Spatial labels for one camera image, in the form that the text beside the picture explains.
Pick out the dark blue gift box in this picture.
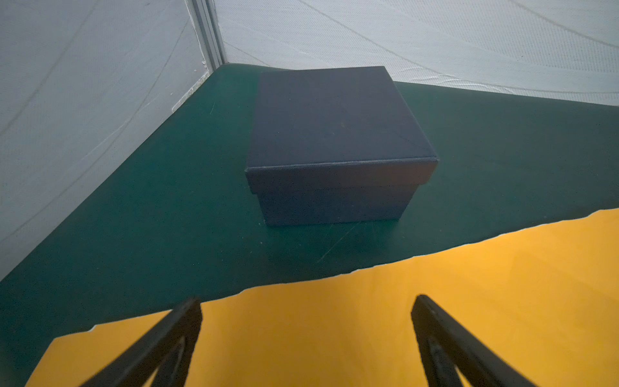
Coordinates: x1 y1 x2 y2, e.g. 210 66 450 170
245 66 439 227

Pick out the green table mat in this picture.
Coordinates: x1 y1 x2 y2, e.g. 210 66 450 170
1 64 618 386

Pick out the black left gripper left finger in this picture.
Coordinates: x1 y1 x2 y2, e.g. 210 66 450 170
83 298 202 386

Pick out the orange wrapping paper sheet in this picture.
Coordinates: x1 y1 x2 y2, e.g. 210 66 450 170
25 207 619 387

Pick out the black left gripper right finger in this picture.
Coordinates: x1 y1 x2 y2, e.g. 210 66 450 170
411 294 533 386

